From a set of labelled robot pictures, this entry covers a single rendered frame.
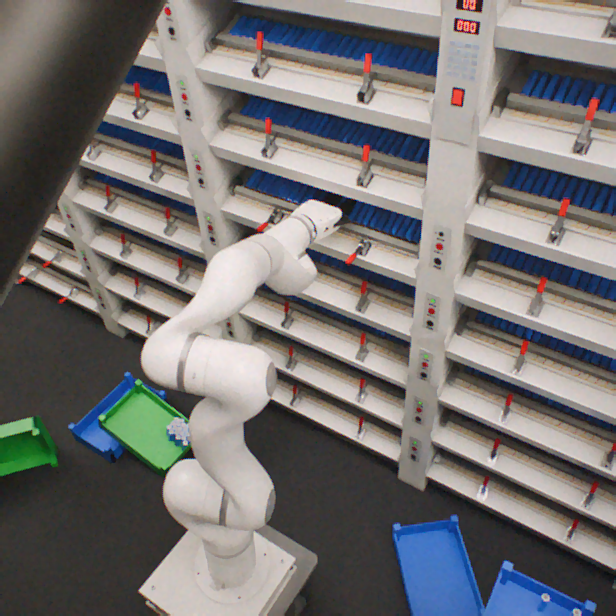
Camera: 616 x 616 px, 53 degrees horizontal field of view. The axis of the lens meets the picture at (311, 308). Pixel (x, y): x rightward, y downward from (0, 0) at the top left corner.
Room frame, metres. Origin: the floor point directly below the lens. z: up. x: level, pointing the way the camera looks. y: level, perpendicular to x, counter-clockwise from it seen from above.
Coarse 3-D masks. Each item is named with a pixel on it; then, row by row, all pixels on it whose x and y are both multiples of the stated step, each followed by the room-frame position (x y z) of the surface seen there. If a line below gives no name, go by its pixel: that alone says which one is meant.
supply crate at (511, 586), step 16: (512, 576) 0.58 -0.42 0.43; (496, 592) 0.56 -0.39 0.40; (512, 592) 0.56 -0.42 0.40; (528, 592) 0.56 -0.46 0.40; (544, 592) 0.54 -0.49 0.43; (496, 608) 0.53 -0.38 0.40; (512, 608) 0.52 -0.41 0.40; (528, 608) 0.52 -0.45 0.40; (560, 608) 0.52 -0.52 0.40; (592, 608) 0.49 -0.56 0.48
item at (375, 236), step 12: (240, 192) 1.46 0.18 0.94; (252, 192) 1.45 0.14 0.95; (264, 204) 1.42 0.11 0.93; (276, 204) 1.39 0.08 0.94; (288, 204) 1.38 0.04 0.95; (348, 228) 1.27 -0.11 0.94; (360, 228) 1.26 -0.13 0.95; (372, 240) 1.23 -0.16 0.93; (384, 240) 1.21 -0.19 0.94; (396, 240) 1.20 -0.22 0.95; (408, 252) 1.17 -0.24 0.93
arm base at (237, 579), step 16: (256, 544) 0.73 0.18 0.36; (208, 560) 0.65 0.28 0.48; (224, 560) 0.62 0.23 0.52; (240, 560) 0.63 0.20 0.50; (256, 560) 0.69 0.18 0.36; (208, 576) 0.66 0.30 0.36; (224, 576) 0.63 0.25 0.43; (240, 576) 0.63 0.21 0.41; (256, 576) 0.65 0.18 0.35; (208, 592) 0.62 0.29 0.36; (224, 592) 0.62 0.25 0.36; (240, 592) 0.62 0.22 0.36; (256, 592) 0.62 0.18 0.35
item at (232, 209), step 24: (240, 168) 1.54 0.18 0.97; (216, 192) 1.45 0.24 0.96; (240, 216) 1.41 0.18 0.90; (264, 216) 1.39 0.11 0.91; (288, 216) 1.37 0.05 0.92; (336, 240) 1.26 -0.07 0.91; (360, 240) 1.25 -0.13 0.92; (360, 264) 1.21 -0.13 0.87; (384, 264) 1.16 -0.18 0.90; (408, 264) 1.15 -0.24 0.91
